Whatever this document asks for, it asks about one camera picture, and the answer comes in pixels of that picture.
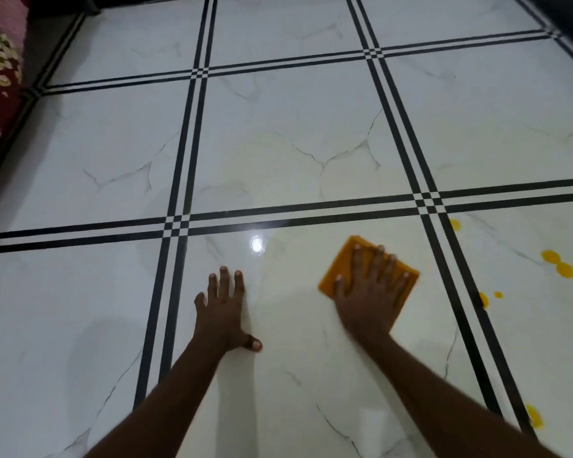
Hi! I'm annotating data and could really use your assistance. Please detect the black skirting board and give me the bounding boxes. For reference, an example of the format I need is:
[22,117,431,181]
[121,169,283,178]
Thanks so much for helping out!
[88,0,573,62]

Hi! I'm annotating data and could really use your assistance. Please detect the yellow spill drops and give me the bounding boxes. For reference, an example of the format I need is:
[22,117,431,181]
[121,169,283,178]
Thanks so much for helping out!
[448,218,573,431]

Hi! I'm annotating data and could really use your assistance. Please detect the person's left hand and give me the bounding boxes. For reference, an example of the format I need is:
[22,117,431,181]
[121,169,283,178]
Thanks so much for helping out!
[193,265,264,354]

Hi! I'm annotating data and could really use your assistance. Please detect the person's right hand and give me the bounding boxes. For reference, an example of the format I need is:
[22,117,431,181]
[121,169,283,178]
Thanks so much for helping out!
[333,244,411,337]

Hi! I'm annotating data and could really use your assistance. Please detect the person's left forearm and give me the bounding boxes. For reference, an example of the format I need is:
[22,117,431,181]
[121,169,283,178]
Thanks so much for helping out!
[83,340,230,458]

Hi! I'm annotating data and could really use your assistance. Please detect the orange cleaning cloth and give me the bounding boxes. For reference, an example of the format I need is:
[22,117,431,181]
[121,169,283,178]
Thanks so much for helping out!
[318,235,420,325]

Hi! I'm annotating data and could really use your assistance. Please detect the person's right forearm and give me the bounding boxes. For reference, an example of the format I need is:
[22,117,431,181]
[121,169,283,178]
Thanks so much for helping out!
[358,328,562,458]

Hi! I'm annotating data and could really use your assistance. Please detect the dark bed frame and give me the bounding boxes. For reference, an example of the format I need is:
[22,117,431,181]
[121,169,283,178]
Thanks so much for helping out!
[0,0,101,201]

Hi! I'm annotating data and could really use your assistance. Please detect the red floral bedsheet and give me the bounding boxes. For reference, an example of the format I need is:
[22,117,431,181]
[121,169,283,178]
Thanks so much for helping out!
[0,0,32,163]

